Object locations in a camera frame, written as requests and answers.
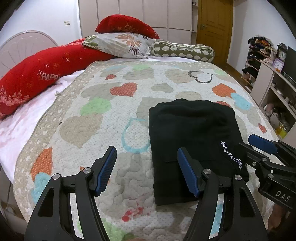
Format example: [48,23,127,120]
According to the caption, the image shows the floral grey pillow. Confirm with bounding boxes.
[83,32,156,59]

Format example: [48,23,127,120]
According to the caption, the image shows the white wardrobe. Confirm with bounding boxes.
[78,0,198,44]

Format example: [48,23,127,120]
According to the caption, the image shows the red pillow at back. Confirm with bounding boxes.
[95,15,159,39]

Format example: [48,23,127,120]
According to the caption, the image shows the white bed headboard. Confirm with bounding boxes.
[0,30,58,78]

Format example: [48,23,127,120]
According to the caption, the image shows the wooden door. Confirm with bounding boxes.
[197,0,234,68]

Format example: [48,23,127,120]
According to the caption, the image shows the heart pattern quilt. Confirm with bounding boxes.
[14,57,277,240]

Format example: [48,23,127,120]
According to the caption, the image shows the long red happy pillow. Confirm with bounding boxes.
[0,38,115,119]

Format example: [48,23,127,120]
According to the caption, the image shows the black table clock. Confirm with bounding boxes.
[277,43,288,62]

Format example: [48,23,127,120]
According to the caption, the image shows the white bed sheet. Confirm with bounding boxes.
[0,70,83,183]

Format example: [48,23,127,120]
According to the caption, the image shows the person's right hand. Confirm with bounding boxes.
[267,204,290,231]

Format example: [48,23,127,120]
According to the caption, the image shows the olive cloud pattern bolster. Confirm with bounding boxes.
[149,40,215,63]

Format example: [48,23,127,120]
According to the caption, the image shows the black television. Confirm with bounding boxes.
[282,47,296,83]

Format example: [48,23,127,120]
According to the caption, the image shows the yellow bottle on shelf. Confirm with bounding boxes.
[275,125,287,139]

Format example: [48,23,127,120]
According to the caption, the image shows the cluttered shoe rack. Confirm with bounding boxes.
[241,35,276,93]

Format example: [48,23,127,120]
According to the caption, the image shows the black pants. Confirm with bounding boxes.
[149,99,249,206]

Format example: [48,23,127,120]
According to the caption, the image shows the white shelf unit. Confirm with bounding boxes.
[251,63,295,147]

